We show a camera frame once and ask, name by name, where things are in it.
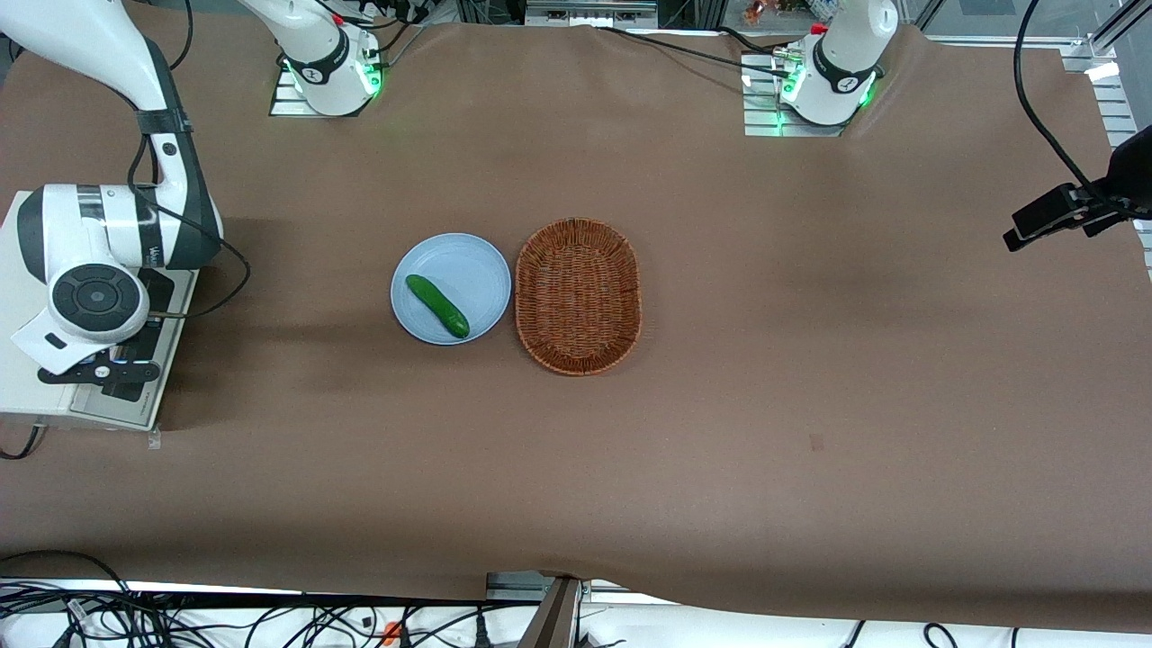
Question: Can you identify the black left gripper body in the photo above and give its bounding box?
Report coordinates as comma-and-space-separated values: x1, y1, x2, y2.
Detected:
1104, 125, 1152, 222

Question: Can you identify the brown table cover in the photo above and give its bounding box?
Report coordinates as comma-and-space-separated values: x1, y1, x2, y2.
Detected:
0, 0, 1152, 635

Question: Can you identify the green cucumber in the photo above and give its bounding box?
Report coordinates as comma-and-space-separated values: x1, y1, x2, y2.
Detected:
405, 274, 472, 340

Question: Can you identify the light blue round plate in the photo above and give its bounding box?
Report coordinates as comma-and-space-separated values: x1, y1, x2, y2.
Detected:
390, 233, 512, 346

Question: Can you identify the brown wicker oval basket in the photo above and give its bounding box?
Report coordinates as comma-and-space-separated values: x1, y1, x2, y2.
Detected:
514, 217, 643, 377

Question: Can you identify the aluminium frame rail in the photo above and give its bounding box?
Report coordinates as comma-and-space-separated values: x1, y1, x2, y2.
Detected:
1060, 0, 1152, 282
525, 0, 660, 28

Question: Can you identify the black oven power cable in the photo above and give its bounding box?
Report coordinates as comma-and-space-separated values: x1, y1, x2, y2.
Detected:
0, 423, 44, 462

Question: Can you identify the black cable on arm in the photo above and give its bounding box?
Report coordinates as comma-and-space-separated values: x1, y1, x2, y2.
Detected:
129, 108, 253, 322

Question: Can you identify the aluminium frame bracket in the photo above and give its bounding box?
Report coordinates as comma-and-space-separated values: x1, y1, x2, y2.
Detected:
486, 571, 591, 648

